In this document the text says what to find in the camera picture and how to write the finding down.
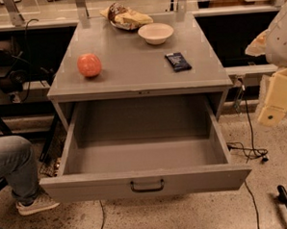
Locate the dark blue snack bar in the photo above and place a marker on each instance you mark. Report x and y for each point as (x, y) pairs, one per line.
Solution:
(178, 62)

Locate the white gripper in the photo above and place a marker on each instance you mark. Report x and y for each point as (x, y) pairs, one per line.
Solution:
(281, 45)

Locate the person leg in jeans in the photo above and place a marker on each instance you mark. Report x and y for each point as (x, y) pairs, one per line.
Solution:
(18, 167)

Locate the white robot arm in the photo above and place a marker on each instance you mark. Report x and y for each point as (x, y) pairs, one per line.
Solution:
(272, 43)

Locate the grey sneaker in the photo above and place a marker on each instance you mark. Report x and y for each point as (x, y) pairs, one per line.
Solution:
(42, 202)

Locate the grey open top drawer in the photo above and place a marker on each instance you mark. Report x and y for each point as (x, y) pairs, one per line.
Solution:
(111, 143)

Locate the white ceramic bowl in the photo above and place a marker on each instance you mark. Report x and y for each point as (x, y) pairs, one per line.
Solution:
(155, 33)

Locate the red orange apple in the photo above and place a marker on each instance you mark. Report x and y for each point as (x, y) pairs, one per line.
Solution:
(89, 65)

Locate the black drawer handle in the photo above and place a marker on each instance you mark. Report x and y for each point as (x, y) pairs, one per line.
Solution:
(148, 187)

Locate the yellow brown chip bag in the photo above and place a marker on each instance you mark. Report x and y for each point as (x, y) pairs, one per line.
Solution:
(125, 18)

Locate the black machinery at left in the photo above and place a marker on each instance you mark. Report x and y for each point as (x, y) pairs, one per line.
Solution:
(18, 72)

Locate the grey cabinet body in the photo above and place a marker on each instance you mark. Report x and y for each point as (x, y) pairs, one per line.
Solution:
(131, 67)

